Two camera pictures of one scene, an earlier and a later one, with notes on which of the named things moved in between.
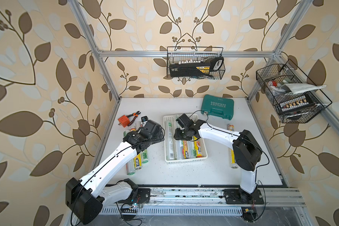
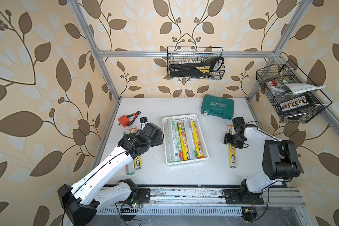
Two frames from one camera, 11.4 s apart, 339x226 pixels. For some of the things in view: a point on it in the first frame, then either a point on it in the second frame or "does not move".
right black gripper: x=177 y=135 to x=227 y=139
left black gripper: x=159 y=139 does not move
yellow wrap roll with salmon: x=197 y=147 does not move
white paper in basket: x=296 y=88 does not move
